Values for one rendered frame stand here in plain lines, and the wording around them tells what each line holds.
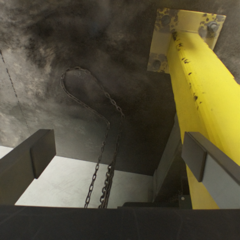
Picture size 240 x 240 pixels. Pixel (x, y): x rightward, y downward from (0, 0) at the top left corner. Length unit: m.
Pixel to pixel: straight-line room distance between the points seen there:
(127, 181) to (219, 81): 1.01
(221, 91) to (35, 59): 0.78
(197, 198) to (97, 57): 0.66
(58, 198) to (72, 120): 0.48
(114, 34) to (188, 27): 0.27
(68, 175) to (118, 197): 0.36
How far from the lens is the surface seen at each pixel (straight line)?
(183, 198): 0.58
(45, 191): 1.21
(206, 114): 0.27
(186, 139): 0.16
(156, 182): 1.19
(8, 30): 0.93
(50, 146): 0.16
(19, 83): 1.04
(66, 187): 1.20
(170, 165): 0.71
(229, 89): 0.35
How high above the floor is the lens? 0.70
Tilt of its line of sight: 49 degrees down
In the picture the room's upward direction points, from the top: 167 degrees counter-clockwise
